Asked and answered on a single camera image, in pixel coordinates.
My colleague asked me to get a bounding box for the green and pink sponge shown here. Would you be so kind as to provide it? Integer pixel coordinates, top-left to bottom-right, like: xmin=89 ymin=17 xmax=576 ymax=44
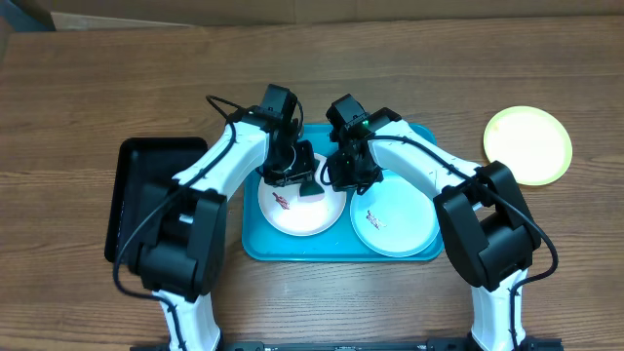
xmin=298 ymin=180 xmax=325 ymax=203

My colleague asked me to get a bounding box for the white plate with stain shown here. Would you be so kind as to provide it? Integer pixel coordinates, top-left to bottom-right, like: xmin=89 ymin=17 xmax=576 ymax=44
xmin=257 ymin=153 xmax=347 ymax=237

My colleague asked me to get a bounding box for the light blue plate with stain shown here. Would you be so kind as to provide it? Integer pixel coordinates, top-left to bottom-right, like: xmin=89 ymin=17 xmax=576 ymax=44
xmin=349 ymin=171 xmax=444 ymax=261

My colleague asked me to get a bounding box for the yellow-green plate with stain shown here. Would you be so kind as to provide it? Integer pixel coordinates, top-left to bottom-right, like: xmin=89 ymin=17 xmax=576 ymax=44
xmin=483 ymin=106 xmax=573 ymax=186

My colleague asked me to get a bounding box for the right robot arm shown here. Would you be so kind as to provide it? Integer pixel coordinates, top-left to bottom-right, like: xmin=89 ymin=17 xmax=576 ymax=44
xmin=321 ymin=95 xmax=545 ymax=350

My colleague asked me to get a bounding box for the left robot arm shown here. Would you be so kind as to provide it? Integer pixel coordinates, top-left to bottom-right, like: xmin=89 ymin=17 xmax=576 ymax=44
xmin=104 ymin=84 xmax=316 ymax=350

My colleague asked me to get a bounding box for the teal plastic serving tray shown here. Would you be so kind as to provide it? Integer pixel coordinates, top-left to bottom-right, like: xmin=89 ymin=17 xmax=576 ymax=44
xmin=242 ymin=124 xmax=444 ymax=262

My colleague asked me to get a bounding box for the black rectangular tray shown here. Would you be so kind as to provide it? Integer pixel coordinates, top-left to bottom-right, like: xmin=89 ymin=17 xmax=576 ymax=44
xmin=104 ymin=136 xmax=208 ymax=262

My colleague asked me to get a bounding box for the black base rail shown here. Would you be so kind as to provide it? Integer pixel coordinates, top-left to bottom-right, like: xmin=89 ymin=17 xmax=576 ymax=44
xmin=130 ymin=336 xmax=564 ymax=351

